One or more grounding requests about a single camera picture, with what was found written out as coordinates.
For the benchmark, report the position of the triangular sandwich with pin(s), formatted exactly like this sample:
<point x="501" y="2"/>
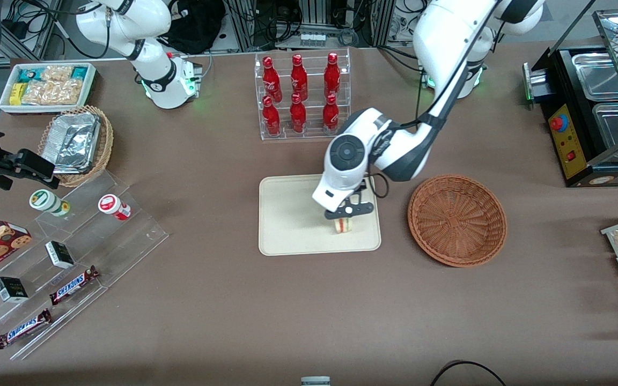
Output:
<point x="344" y="226"/>

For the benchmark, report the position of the left white Franka arm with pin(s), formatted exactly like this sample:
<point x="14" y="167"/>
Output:
<point x="438" y="48"/>

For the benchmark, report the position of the right white Franka arm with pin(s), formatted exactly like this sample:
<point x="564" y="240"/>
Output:
<point x="164" y="80"/>

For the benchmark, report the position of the light wicker basket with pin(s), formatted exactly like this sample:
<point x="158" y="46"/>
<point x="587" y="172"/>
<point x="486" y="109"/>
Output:
<point x="104" y="145"/>

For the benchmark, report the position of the cream rectangular tray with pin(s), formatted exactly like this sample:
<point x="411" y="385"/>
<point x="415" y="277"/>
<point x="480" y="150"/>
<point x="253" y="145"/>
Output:
<point x="287" y="214"/>

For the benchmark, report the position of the brown round wicker basket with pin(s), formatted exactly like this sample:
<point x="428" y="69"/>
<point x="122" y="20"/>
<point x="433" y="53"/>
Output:
<point x="456" y="220"/>

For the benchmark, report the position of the green lidded snack cup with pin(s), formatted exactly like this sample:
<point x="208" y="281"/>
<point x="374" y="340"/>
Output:
<point x="42" y="199"/>

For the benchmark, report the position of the silver foil wrapped pack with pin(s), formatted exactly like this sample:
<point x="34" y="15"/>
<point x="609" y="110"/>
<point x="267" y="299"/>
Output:
<point x="70" y="142"/>

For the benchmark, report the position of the white plastic snack bin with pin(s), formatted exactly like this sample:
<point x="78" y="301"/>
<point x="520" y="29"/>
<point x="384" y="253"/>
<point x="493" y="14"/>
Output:
<point x="46" y="109"/>

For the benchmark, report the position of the yellow snack pack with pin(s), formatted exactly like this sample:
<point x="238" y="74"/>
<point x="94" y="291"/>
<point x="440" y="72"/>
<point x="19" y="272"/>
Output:
<point x="16" y="94"/>

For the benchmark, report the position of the clear cracker bag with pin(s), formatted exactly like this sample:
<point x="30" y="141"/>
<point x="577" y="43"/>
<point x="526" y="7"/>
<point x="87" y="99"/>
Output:
<point x="57" y="73"/>
<point x="51" y="92"/>

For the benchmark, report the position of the clear acrylic bottle rack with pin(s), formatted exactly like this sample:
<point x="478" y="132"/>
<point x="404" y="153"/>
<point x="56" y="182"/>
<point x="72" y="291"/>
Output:
<point x="314" y="134"/>

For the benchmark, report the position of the red cola bottle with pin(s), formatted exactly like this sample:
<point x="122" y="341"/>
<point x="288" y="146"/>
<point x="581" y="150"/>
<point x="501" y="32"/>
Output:
<point x="299" y="78"/>
<point x="271" y="118"/>
<point x="332" y="75"/>
<point x="298" y="115"/>
<point x="270" y="78"/>
<point x="331" y="115"/>

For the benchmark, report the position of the red lidded snack cup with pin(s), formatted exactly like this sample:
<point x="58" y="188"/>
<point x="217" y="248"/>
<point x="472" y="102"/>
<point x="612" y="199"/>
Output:
<point x="109" y="205"/>

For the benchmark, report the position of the teal snack pack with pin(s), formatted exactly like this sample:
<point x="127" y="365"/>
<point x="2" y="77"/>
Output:
<point x="29" y="75"/>
<point x="79" y="73"/>

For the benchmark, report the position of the small black carton box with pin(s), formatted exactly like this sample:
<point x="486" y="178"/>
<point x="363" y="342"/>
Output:
<point x="60" y="254"/>
<point x="11" y="289"/>

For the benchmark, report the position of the clear acrylic stepped shelf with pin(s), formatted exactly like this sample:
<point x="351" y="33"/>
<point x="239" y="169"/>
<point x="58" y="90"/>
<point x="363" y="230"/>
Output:
<point x="126" y="241"/>

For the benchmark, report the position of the Snickers chocolate bar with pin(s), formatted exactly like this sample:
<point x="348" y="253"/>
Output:
<point x="23" y="328"/>
<point x="73" y="284"/>

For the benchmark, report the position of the white power strip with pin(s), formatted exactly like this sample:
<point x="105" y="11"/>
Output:
<point x="313" y="39"/>

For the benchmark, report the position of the black food warmer machine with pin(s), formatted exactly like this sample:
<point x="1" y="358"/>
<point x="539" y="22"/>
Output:
<point x="566" y="145"/>

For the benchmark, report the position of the black cloth bag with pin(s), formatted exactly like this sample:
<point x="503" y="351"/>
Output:
<point x="196" y="24"/>

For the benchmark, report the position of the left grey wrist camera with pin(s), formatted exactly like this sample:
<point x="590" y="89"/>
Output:
<point x="349" y="210"/>

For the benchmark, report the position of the grey camera mount block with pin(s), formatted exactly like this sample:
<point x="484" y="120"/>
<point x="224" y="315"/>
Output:
<point x="315" y="381"/>

